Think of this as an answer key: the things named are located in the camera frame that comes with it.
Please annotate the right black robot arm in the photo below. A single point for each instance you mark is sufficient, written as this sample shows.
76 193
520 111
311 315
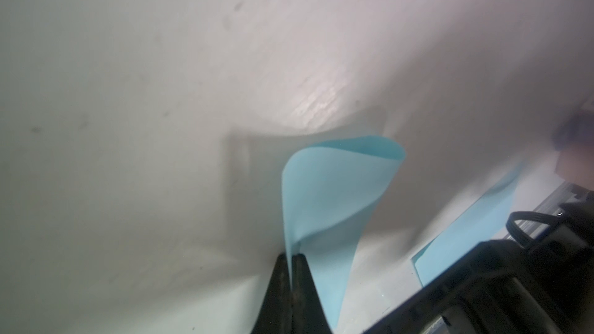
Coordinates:
538 281

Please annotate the aluminium front rail frame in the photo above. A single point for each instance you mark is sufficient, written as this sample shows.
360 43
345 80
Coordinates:
550 206

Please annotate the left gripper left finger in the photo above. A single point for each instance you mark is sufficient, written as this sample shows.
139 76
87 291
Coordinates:
275 315

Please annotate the light blue front paper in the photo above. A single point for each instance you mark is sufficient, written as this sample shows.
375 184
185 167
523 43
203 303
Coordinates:
479 223

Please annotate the pink eraser case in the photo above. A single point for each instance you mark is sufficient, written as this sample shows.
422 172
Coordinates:
574 142

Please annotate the light blue paper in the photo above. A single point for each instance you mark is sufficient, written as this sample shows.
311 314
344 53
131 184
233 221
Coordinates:
479 223
329 192

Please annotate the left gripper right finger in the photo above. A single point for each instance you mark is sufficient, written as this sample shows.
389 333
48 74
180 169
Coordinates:
307 312

